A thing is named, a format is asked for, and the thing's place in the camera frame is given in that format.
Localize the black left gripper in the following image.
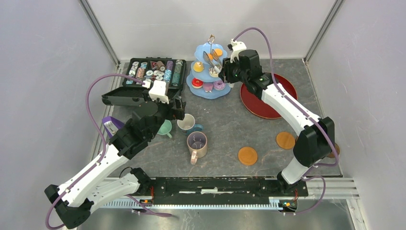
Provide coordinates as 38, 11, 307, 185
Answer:
143, 90, 186, 139

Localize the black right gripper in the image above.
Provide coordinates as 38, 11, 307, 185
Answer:
219, 56, 248, 84

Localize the white mug blue handle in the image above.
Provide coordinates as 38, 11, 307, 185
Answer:
177, 114, 203, 135

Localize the mint green cup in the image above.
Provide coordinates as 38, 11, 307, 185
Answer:
157, 120, 172, 138

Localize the purple sprinkled donut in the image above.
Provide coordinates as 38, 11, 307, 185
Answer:
213, 80, 226, 91

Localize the round orange waffle cookie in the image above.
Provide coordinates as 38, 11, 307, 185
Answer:
211, 48, 223, 58

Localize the red frosted donut cake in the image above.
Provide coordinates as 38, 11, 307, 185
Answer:
192, 78, 204, 89

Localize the white chocolate drizzled donut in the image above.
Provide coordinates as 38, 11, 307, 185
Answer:
209, 68, 218, 78

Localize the rose gold marble mug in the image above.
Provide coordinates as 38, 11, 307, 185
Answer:
187, 131, 208, 165

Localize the pink mousse cake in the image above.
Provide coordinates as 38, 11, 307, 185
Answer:
203, 82, 214, 92

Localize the blue three-tier cake stand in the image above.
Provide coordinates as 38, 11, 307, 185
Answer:
186, 35, 231, 100

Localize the yellow mousse cake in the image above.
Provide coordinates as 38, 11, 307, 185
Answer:
193, 61, 204, 72

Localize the tan wooden coaster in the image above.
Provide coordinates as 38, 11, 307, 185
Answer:
276, 132, 295, 150

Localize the light orange wooden coaster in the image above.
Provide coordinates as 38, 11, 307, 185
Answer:
237, 147, 258, 166

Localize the dark brown wooden coaster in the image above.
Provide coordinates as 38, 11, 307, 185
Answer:
327, 143, 340, 159

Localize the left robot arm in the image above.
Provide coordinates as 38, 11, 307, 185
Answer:
45, 96, 186, 229

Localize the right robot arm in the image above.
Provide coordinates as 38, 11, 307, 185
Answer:
219, 49, 335, 196

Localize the round red serving tray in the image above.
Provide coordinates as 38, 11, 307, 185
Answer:
240, 74, 298, 119

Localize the black poker chip case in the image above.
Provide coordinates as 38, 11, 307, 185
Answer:
101, 57, 187, 106

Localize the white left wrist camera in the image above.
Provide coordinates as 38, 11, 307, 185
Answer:
142, 80, 169, 104

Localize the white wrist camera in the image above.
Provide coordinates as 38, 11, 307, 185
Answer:
227, 39, 247, 63
142, 80, 169, 104

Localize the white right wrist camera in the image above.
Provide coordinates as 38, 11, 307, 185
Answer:
227, 39, 247, 63

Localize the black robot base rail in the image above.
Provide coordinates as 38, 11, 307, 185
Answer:
95, 176, 359, 213

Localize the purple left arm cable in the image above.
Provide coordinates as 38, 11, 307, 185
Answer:
45, 73, 147, 230

